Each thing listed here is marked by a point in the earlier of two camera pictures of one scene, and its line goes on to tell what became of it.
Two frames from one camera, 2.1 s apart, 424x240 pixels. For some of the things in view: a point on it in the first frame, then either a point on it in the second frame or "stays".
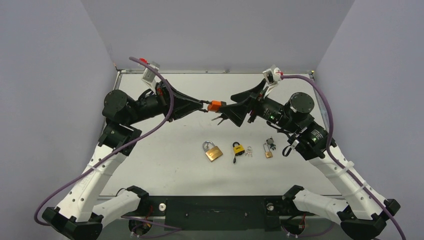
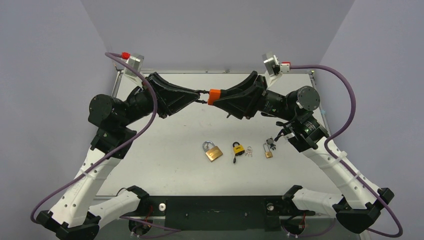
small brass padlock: [268, 154] stays
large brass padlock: [212, 153] stays
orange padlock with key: [215, 106] → [213, 94]
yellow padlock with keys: [238, 150] stays
